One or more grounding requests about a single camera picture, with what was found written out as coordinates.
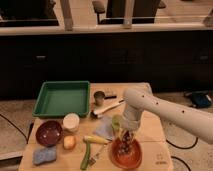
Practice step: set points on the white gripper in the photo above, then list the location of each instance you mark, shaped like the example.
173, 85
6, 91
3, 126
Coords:
131, 118

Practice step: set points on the dark purple grape bunch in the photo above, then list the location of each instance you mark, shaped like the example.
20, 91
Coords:
126, 142

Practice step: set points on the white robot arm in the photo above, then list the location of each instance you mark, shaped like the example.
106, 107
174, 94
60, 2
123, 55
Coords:
137, 100

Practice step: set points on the orange red bowl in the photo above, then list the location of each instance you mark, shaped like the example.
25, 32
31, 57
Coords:
131, 160

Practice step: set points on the dark maroon bowl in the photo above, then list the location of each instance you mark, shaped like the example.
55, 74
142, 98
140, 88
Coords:
49, 133

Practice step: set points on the light green spoon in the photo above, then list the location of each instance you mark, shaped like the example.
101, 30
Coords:
115, 123

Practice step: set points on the grey blue cloth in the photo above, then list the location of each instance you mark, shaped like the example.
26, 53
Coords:
104, 129

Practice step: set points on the small metal cup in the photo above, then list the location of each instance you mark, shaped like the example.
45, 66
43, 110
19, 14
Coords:
99, 97

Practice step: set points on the white round lidded container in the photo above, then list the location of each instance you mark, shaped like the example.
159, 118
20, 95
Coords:
71, 122

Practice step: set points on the yellow orange fruit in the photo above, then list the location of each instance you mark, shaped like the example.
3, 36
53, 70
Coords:
69, 142

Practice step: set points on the green cucumber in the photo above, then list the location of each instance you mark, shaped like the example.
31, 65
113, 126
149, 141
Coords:
86, 157

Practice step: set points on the blue bag on floor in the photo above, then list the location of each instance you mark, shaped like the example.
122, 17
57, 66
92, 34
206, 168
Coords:
199, 99

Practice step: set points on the green plastic tray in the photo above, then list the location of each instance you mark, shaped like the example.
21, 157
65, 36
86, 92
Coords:
58, 98

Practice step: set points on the blue sponge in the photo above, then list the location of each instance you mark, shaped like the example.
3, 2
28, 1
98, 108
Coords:
44, 155

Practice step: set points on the small black handled tool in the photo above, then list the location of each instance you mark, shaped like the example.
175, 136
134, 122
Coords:
110, 94

